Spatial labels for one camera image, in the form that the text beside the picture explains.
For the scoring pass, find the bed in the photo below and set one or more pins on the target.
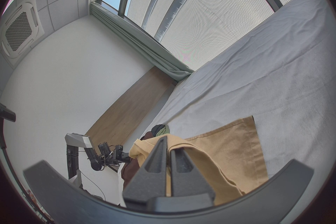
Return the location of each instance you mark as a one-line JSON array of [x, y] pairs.
[[262, 73]]

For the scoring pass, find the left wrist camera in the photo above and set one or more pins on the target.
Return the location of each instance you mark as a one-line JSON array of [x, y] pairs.
[[119, 148]]

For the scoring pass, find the grey-green curtain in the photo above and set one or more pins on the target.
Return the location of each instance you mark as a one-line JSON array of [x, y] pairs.
[[147, 49]]

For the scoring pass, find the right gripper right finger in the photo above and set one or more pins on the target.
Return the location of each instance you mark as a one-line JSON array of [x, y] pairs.
[[191, 183]]

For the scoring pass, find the tan shorts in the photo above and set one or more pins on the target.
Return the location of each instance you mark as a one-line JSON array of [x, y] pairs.
[[231, 144]]

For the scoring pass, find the green garment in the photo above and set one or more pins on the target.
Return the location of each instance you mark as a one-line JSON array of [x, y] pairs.
[[164, 130]]

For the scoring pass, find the black garment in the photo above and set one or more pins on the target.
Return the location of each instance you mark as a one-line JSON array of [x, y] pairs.
[[157, 128]]

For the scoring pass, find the white ceiling air vent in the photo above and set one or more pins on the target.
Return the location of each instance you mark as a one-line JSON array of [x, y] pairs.
[[21, 31]]

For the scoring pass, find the window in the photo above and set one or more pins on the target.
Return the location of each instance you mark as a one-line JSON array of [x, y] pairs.
[[210, 2]]

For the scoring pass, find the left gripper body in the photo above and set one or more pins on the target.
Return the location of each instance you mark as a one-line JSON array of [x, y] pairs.
[[122, 157]]

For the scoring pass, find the dark brown shorts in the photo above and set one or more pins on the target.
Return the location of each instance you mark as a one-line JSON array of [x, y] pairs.
[[131, 173]]

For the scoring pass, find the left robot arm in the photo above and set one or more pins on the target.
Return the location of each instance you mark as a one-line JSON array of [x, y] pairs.
[[78, 140]]

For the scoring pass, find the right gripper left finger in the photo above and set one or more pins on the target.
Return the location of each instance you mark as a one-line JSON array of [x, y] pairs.
[[147, 183]]

